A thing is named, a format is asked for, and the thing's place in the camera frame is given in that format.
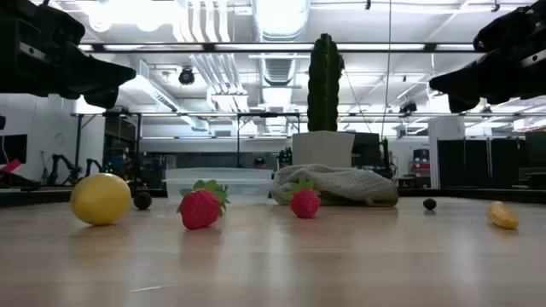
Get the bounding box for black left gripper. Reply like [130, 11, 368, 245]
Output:
[0, 0, 137, 110]

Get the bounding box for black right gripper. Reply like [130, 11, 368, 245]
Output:
[428, 2, 546, 114]

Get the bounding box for yellow lemon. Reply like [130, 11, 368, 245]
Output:
[69, 172, 132, 227]

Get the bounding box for small yellow banana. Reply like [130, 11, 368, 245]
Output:
[486, 200, 520, 230]

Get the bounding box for red strawberry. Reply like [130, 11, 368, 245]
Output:
[282, 177, 322, 220]
[177, 178, 230, 231]

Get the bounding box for clear plastic tupperware container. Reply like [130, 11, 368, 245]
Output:
[164, 167, 274, 205]

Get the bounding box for black storage cabinets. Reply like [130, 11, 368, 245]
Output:
[437, 136, 526, 189]

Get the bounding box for dark background monitor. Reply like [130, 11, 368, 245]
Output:
[352, 131, 381, 170]

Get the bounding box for green cactus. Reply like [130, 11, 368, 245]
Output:
[306, 32, 346, 132]

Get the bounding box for grey waffle cloth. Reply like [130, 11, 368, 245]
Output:
[270, 163, 399, 208]

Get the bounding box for white plant pot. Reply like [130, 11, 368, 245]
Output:
[292, 130, 356, 168]

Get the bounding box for thin black hanging cable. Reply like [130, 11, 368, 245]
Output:
[380, 0, 392, 138]

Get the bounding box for black wall monitor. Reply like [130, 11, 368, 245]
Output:
[0, 134, 28, 165]

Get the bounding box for black background workstation frame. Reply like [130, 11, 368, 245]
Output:
[70, 109, 302, 170]

